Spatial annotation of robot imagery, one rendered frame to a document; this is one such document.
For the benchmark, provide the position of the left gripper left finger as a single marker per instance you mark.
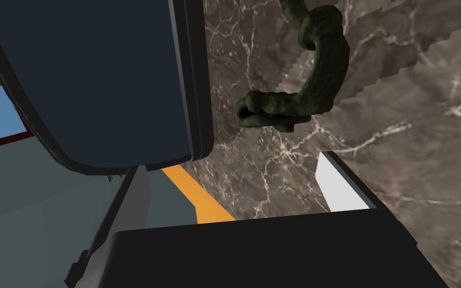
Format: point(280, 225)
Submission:
point(136, 200)

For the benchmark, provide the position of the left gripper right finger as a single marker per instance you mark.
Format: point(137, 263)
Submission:
point(340, 192)

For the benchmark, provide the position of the dark blue rounded appliance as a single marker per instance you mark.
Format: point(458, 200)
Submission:
point(94, 80)

